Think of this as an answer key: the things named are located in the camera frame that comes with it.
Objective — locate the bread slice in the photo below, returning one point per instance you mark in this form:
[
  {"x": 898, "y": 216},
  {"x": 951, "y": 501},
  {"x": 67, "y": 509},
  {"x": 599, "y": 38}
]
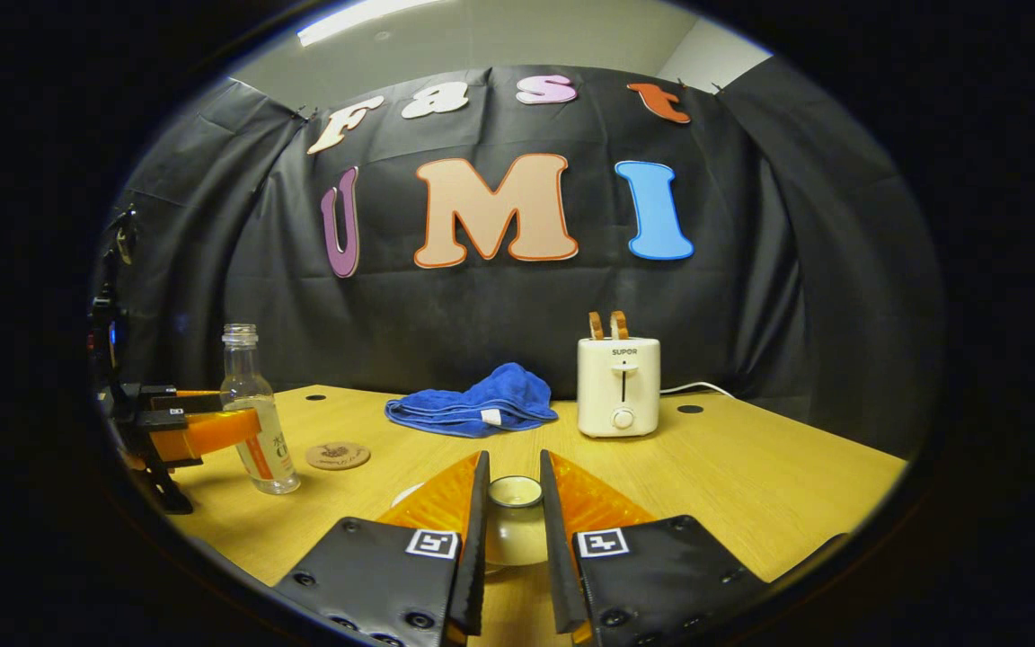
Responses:
[
  {"x": 596, "y": 326},
  {"x": 618, "y": 325}
]

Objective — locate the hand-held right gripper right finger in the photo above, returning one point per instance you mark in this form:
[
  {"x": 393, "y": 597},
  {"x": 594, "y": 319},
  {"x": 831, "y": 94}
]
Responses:
[{"x": 558, "y": 566}]

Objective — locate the white teacup lid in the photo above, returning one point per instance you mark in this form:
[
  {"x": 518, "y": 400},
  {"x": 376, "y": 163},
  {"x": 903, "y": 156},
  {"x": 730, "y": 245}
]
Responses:
[{"x": 515, "y": 530}]

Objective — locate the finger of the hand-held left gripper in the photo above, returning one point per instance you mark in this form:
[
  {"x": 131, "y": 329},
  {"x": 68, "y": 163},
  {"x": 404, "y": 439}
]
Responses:
[
  {"x": 158, "y": 393},
  {"x": 158, "y": 419}
]

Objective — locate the blue towel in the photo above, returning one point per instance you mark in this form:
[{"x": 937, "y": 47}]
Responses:
[{"x": 482, "y": 404}]

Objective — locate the cream toaster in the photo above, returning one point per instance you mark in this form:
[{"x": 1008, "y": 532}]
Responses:
[{"x": 618, "y": 386}]

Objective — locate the clear glass water bottle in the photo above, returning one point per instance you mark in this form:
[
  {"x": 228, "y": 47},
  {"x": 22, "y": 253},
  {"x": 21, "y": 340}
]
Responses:
[{"x": 252, "y": 395}]

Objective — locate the round cork coaster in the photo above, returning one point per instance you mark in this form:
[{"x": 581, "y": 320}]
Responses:
[{"x": 338, "y": 456}]

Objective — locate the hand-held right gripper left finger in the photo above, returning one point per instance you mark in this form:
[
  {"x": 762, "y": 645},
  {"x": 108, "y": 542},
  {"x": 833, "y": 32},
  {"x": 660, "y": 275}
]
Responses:
[{"x": 474, "y": 557}]

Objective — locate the white teacup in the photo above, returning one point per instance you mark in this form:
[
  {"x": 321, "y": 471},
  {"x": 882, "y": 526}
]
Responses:
[{"x": 405, "y": 495}]

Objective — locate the black backdrop cloth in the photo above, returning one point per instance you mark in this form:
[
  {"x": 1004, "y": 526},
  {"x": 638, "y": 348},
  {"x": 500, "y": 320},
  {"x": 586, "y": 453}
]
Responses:
[{"x": 482, "y": 314}]

